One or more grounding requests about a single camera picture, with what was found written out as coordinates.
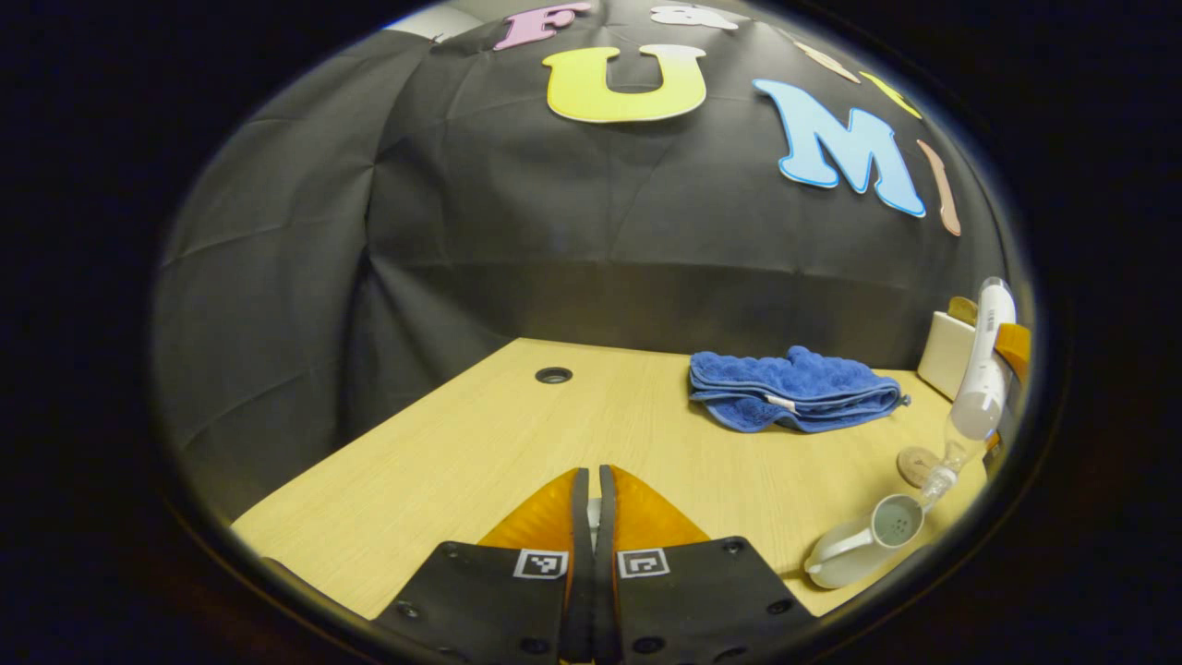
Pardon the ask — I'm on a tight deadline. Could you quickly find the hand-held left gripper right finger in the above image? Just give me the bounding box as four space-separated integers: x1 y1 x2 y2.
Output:
596 465 818 665

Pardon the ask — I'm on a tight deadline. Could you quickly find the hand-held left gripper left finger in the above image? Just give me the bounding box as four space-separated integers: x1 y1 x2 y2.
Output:
369 466 594 665

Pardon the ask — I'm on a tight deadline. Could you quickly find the clear water bottle pink label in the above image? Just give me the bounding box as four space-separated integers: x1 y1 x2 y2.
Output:
923 277 1017 504

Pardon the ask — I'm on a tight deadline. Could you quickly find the round wooden coaster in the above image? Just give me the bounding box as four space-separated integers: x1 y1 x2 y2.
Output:
897 446 943 489

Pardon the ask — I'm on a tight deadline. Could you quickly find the white ceramic teacup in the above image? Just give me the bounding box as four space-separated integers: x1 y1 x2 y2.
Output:
803 493 927 590

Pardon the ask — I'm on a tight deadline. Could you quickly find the white toaster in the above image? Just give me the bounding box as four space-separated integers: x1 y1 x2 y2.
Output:
916 311 980 401

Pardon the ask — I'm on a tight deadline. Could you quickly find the blue folded towel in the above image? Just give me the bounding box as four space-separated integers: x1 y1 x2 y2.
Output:
688 345 911 434

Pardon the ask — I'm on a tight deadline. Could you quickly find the black backdrop cloth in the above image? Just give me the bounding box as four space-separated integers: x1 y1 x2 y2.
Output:
152 0 1017 518

